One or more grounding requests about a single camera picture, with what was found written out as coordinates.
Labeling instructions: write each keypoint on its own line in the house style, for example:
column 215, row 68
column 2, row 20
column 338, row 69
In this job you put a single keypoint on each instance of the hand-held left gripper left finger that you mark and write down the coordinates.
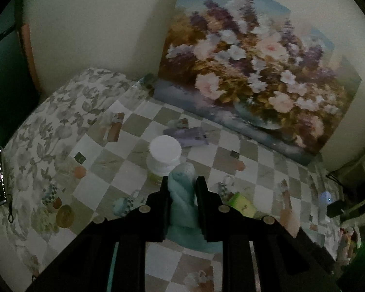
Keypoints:
column 165, row 206

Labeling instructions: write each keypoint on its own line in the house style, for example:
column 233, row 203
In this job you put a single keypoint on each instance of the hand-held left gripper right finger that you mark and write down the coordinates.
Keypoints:
column 200, row 206

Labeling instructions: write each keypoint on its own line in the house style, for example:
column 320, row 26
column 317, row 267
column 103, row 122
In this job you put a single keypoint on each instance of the black device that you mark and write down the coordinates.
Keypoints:
column 340, row 208

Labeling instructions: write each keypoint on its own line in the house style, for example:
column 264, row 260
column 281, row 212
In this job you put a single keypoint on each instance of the checkered floral tablecloth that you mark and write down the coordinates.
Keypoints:
column 261, row 164

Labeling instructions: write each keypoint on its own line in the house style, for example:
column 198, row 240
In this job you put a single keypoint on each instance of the small pale packet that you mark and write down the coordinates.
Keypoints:
column 179, row 123

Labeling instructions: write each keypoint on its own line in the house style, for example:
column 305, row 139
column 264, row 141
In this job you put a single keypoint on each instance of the white bottle green label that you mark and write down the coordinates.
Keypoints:
column 164, row 155

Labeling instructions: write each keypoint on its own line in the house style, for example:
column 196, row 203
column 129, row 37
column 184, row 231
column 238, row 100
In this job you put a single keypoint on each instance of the floral painting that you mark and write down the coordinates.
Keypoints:
column 246, row 67

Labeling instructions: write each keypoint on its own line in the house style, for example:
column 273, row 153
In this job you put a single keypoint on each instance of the white device blue light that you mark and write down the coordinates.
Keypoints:
column 326, row 199

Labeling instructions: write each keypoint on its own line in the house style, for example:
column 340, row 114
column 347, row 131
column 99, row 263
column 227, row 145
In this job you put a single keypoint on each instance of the purple packet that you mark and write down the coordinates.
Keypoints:
column 188, row 134

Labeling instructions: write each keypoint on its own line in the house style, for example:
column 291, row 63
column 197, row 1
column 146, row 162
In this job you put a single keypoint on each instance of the yellow green cloth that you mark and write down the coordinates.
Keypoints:
column 241, row 203

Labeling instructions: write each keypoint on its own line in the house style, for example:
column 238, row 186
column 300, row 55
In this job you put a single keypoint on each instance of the teal towel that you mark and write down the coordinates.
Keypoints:
column 182, row 200

